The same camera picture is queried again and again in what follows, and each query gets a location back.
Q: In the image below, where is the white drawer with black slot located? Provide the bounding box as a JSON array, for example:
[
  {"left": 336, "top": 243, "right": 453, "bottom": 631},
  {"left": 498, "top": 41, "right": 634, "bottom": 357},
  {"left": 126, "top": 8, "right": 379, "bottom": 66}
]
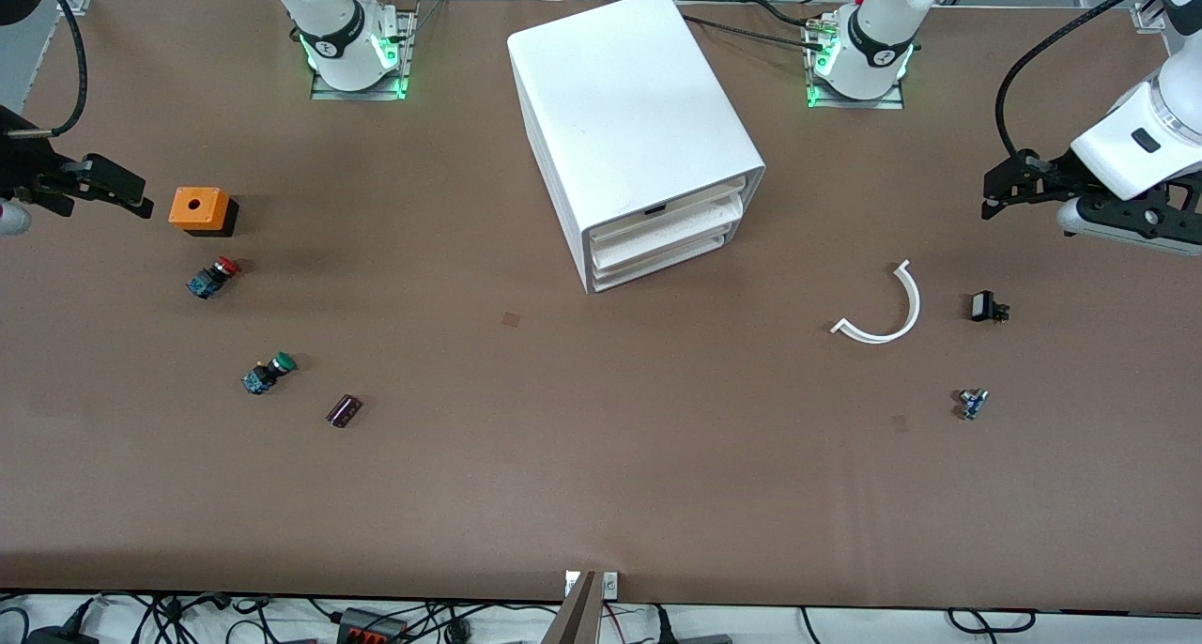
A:
[{"left": 587, "top": 176, "right": 749, "bottom": 251}]

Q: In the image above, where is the red capped push button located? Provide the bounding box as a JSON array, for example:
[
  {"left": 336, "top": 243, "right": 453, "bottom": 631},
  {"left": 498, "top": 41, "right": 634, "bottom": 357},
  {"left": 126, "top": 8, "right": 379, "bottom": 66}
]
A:
[{"left": 185, "top": 256, "right": 241, "bottom": 300}]

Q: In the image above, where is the green capped push button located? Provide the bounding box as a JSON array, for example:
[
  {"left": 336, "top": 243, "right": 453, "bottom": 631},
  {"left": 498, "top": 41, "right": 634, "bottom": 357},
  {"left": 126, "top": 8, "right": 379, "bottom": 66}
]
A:
[{"left": 241, "top": 351, "right": 299, "bottom": 396}]

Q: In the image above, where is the plain white drawer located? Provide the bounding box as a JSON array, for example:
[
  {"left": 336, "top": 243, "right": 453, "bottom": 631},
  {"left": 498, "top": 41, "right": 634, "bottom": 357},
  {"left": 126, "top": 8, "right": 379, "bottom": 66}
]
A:
[
  {"left": 592, "top": 210, "right": 746, "bottom": 271},
  {"left": 593, "top": 234, "right": 729, "bottom": 294}
]

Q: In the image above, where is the white drawer cabinet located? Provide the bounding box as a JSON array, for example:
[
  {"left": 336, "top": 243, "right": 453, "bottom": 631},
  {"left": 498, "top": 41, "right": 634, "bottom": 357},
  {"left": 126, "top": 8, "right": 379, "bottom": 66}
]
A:
[{"left": 507, "top": 0, "right": 766, "bottom": 295}]

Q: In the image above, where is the orange box with black base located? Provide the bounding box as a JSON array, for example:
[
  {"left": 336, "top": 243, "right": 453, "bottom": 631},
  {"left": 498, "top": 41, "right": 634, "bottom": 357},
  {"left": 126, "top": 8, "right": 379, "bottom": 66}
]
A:
[{"left": 168, "top": 187, "right": 239, "bottom": 238}]

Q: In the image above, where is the white curved plastic strip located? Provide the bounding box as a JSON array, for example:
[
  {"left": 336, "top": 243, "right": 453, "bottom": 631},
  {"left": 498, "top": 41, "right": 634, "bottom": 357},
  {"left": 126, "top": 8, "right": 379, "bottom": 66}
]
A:
[{"left": 831, "top": 259, "right": 922, "bottom": 345}]

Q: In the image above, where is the black orange power strip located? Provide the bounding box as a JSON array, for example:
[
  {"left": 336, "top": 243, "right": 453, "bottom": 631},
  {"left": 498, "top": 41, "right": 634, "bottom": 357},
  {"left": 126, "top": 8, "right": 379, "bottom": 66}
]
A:
[{"left": 338, "top": 608, "right": 410, "bottom": 644}]

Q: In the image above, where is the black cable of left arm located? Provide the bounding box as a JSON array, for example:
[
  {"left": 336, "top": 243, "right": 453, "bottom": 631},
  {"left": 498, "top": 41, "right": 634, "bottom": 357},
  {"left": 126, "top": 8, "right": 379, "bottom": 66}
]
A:
[{"left": 995, "top": 0, "right": 1194, "bottom": 161}]

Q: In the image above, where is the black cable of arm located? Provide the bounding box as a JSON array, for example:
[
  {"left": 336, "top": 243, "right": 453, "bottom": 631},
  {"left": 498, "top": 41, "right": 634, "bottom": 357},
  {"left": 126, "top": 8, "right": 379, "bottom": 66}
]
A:
[
  {"left": 995, "top": 0, "right": 1194, "bottom": 161},
  {"left": 0, "top": 0, "right": 90, "bottom": 140}
]

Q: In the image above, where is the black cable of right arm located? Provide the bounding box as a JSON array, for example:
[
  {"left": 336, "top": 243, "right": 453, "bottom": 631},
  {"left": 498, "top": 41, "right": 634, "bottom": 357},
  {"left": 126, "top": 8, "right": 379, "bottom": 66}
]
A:
[{"left": 0, "top": 0, "right": 90, "bottom": 140}]

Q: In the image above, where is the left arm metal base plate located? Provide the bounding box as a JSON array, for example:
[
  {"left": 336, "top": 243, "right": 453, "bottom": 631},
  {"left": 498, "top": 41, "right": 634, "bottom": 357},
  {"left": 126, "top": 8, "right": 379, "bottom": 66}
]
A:
[{"left": 806, "top": 20, "right": 907, "bottom": 111}]

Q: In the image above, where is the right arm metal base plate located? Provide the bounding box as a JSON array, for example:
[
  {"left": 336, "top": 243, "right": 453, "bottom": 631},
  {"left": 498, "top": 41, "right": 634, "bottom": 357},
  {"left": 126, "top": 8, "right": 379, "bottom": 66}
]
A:
[{"left": 310, "top": 10, "right": 417, "bottom": 101}]

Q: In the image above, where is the thin black table cable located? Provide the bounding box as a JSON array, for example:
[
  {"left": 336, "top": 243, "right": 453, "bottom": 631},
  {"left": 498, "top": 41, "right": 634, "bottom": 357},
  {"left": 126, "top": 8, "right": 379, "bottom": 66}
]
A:
[{"left": 681, "top": 13, "right": 832, "bottom": 52}]

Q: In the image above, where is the small white metal bracket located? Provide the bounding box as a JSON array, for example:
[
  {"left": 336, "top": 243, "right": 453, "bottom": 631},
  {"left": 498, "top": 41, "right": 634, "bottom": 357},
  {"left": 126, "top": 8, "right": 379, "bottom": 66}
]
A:
[{"left": 563, "top": 571, "right": 621, "bottom": 598}]

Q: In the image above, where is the wooden post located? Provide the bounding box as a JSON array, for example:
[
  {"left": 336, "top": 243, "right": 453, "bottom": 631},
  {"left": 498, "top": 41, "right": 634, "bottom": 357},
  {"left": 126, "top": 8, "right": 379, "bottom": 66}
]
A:
[{"left": 543, "top": 571, "right": 602, "bottom": 644}]

